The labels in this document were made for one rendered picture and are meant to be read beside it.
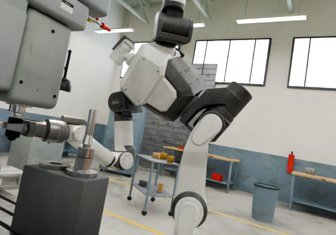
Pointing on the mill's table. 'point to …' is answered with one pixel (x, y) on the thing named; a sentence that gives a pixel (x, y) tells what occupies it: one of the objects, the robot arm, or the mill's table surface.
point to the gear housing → (52, 3)
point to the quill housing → (39, 62)
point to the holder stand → (59, 200)
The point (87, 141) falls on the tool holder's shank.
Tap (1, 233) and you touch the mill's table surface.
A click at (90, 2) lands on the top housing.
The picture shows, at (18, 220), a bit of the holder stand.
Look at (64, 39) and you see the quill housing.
